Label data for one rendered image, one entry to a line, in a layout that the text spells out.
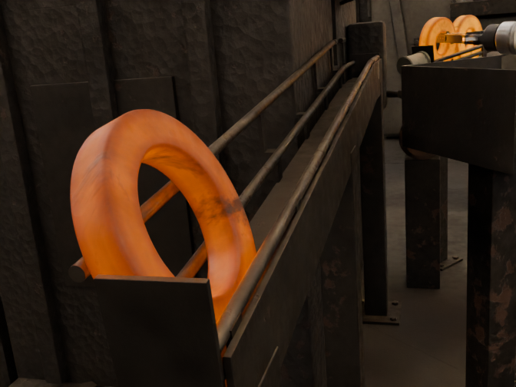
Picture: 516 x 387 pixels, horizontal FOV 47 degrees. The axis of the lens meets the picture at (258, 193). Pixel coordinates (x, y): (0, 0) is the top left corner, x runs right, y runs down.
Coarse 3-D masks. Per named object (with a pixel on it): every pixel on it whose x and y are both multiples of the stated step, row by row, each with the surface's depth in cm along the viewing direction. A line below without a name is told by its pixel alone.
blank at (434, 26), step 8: (432, 24) 176; (440, 24) 178; (448, 24) 181; (424, 32) 177; (432, 32) 176; (440, 32) 179; (424, 40) 177; (432, 40) 177; (440, 48) 184; (448, 48) 183; (440, 56) 181
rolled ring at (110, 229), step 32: (128, 128) 41; (160, 128) 45; (96, 160) 38; (128, 160) 39; (160, 160) 47; (192, 160) 48; (96, 192) 37; (128, 192) 38; (192, 192) 50; (224, 192) 50; (96, 224) 36; (128, 224) 37; (224, 224) 49; (96, 256) 36; (128, 256) 36; (224, 256) 48; (224, 288) 45
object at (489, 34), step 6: (498, 24) 166; (486, 30) 166; (492, 30) 164; (468, 36) 171; (474, 36) 168; (480, 36) 167; (486, 36) 166; (492, 36) 164; (486, 42) 166; (492, 42) 165; (486, 48) 168; (492, 48) 166
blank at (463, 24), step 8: (464, 16) 187; (472, 16) 188; (456, 24) 186; (464, 24) 186; (472, 24) 189; (480, 24) 192; (456, 32) 185; (464, 32) 187; (456, 48) 186; (464, 48) 188; (480, 48) 194
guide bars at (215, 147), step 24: (336, 72) 134; (240, 120) 69; (264, 120) 78; (216, 144) 60; (264, 144) 78; (288, 144) 81; (264, 168) 70; (168, 192) 49; (144, 216) 44; (192, 264) 49
